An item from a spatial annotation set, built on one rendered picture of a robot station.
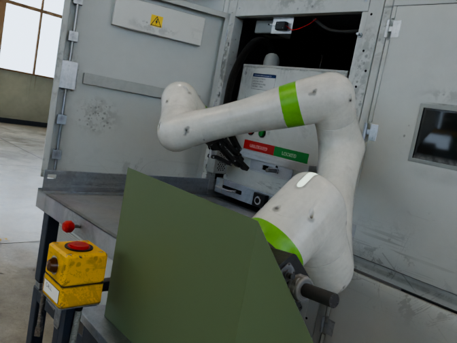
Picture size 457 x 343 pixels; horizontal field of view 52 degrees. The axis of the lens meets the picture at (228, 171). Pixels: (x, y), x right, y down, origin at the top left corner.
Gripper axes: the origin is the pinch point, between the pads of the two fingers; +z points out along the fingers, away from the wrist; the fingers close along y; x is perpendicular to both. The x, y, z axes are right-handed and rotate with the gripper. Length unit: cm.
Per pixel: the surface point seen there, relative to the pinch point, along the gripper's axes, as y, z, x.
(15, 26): -253, 175, -1108
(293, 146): -15.8, 9.9, 8.3
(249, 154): -8.5, 9.5, -8.3
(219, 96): -25.3, -0.3, -30.6
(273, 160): -8.3, 9.6, 3.9
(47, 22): -315, 224, -1108
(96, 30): -15, -48, -52
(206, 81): -28.5, -5.5, -37.3
